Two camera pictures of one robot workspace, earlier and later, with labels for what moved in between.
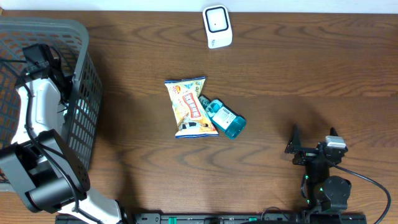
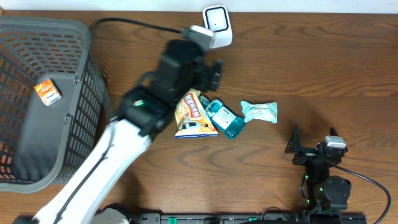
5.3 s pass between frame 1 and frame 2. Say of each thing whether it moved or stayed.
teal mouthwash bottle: stayed
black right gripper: stayed
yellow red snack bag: stayed
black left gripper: moved
